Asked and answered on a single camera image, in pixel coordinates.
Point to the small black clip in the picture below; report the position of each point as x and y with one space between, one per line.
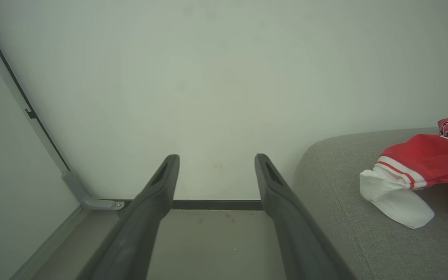
30 114

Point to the red white sports jersey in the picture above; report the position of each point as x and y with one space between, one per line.
422 159

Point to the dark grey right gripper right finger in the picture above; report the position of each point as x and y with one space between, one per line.
298 237

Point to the grey skirting strip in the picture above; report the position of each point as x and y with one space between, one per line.
47 247

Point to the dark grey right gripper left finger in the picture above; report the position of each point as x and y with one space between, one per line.
138 229

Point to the grey metal foot bracket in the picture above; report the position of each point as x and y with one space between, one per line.
88 200

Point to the grey fabric sofa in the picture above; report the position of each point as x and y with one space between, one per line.
344 217

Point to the black baseboard strip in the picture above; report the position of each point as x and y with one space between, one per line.
216 204

